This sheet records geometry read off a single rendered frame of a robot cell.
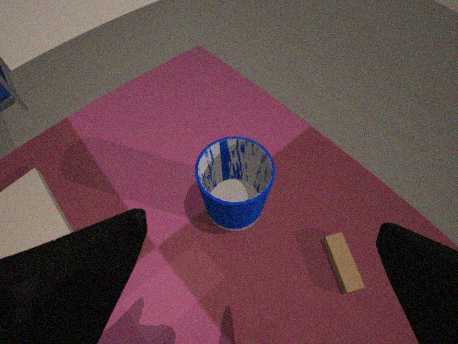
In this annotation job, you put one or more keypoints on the tan rectangular block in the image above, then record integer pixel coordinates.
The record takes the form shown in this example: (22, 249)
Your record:
(342, 263)

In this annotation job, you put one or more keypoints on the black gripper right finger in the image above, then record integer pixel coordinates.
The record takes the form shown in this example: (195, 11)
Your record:
(424, 275)

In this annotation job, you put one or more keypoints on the beige flat bar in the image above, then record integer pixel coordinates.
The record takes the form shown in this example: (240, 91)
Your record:
(29, 215)

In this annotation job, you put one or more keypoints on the blue mug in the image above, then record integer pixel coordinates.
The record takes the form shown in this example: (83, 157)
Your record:
(234, 176)

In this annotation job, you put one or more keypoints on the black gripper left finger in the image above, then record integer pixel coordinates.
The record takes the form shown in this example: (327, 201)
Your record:
(64, 291)

